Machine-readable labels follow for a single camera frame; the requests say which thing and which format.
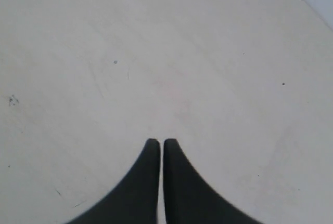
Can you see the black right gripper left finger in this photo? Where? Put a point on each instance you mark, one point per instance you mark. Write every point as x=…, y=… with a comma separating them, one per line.
x=135, y=198

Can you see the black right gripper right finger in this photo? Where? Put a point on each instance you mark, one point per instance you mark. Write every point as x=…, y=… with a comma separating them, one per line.
x=188, y=198

